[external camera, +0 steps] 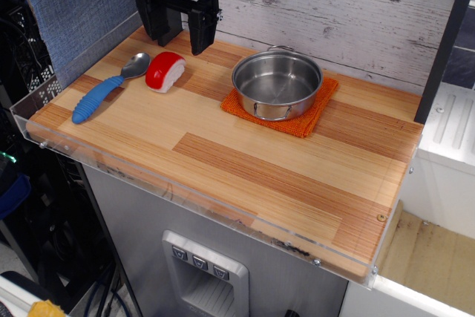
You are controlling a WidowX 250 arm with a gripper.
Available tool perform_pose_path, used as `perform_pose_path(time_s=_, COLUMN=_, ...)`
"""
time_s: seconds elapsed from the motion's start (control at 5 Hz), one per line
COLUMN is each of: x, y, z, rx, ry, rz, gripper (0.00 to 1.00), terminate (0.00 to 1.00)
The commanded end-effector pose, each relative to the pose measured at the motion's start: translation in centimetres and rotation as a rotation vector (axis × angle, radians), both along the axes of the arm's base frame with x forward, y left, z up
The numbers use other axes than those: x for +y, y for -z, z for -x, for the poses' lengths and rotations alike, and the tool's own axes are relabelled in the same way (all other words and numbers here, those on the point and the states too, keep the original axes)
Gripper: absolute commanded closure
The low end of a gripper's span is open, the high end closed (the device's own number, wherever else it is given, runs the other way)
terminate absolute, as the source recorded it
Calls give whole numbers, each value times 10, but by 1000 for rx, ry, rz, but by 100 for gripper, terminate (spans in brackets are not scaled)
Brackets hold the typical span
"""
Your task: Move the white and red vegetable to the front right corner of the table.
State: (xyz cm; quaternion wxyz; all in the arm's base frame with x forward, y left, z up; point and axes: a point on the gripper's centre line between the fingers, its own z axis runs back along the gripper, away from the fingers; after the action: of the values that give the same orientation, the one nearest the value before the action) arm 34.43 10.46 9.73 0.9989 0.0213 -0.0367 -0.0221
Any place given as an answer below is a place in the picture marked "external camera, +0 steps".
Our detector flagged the black vertical post right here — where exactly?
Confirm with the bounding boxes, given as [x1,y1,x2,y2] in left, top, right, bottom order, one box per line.
[413,0,470,124]

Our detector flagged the orange woven cloth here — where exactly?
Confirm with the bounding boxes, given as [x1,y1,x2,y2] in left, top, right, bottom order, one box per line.
[220,78,339,138]

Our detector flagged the black vertical post left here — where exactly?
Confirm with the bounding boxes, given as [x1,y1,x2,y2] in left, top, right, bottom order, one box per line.
[157,0,183,47]

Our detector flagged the clear acrylic table guard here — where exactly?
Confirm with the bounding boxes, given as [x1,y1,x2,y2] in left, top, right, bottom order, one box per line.
[11,28,422,287]

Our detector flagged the stainless steel pot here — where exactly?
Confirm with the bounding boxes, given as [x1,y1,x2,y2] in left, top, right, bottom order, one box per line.
[232,46,324,122]

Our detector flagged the red and white toy vegetable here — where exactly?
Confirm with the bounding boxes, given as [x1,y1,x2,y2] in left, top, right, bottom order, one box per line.
[145,51,186,94]

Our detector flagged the white toy sink unit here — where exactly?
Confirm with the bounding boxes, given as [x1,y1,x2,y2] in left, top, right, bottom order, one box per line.
[341,83,474,316]

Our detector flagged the grey toy fridge cabinet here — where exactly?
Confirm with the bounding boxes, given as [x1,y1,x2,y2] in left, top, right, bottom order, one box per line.
[85,167,347,316]

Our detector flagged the silver water dispenser panel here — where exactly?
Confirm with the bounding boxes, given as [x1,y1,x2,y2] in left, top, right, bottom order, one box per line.
[162,230,250,316]

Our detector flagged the blue handled metal spoon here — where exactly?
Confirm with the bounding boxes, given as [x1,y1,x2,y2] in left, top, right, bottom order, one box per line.
[72,53,151,124]

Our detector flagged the black vertical post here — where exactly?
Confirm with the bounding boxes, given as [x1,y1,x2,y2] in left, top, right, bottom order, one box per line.
[413,0,470,124]
[157,0,183,47]

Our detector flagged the blue fabric panel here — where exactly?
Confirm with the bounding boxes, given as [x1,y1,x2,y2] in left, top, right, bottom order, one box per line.
[27,0,142,88]

